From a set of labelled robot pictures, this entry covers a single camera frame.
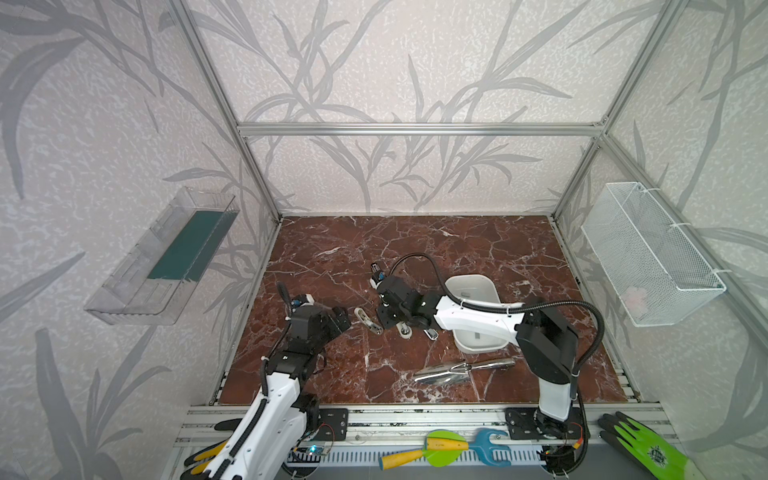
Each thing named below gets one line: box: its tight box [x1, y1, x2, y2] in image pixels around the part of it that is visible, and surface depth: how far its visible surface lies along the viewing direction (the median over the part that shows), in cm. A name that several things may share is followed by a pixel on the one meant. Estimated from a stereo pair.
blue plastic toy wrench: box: [469, 428, 512, 467], surface depth 70 cm
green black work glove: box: [598, 411, 701, 480], surface depth 71 cm
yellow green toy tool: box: [378, 430, 470, 471], surface depth 71 cm
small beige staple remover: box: [354, 307, 383, 336], surface depth 91 cm
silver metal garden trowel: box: [414, 359, 516, 384], surface depth 82 cm
